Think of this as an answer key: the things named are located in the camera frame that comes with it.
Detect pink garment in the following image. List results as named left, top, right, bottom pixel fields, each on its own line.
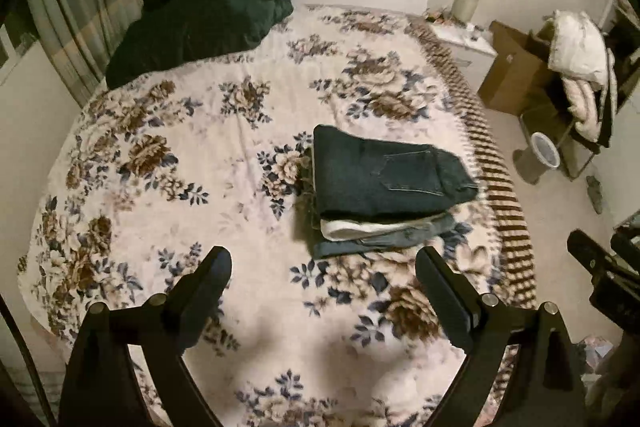
left=562, top=74, right=608, bottom=142

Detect dark blue jeans pants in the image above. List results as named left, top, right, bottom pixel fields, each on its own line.
left=311, top=124, right=480, bottom=219

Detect floral blanket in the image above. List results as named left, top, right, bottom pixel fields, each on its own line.
left=17, top=4, right=538, bottom=427

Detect grey green curtain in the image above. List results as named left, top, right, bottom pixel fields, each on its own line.
left=25, top=0, right=146, bottom=108

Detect white puffy jacket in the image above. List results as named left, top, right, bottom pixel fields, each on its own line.
left=547, top=10, right=608, bottom=84

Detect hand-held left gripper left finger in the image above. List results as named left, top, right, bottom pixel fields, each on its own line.
left=57, top=245, right=233, bottom=427

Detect white nightstand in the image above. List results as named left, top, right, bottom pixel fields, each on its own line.
left=430, top=22, right=498, bottom=80

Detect dark green pillows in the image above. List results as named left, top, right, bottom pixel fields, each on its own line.
left=105, top=0, right=301, bottom=90

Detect folded white pants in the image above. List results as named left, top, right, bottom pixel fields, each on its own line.
left=320, top=212, right=451, bottom=242

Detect brown checkered bedsheet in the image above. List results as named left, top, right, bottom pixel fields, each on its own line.
left=410, top=19, right=538, bottom=308

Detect black garment with white stripe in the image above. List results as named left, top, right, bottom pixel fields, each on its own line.
left=597, top=47, right=621, bottom=148

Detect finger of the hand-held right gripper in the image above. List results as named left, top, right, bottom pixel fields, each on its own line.
left=567, top=229, right=640, bottom=290
left=610, top=232, right=640, bottom=259

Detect grey waste bin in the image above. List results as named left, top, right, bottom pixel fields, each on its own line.
left=512, top=132, right=561, bottom=185

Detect brown cardboard box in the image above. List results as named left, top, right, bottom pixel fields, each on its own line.
left=477, top=20, right=558, bottom=115

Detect pair of grey slippers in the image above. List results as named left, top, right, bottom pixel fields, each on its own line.
left=586, top=175, right=607, bottom=214

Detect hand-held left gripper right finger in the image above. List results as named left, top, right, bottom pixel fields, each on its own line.
left=415, top=246, right=588, bottom=427

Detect folded light blue jeans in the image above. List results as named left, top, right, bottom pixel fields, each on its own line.
left=312, top=214, right=458, bottom=259

